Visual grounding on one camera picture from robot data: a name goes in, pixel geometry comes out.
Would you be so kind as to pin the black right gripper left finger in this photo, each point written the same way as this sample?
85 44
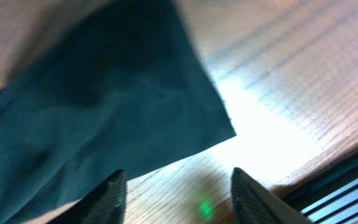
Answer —
106 204

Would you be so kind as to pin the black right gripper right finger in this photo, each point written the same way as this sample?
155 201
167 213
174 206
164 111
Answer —
254 204

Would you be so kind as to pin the dark navy leggings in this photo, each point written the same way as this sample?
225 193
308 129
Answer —
123 90

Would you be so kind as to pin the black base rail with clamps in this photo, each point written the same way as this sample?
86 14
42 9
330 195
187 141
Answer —
331 196

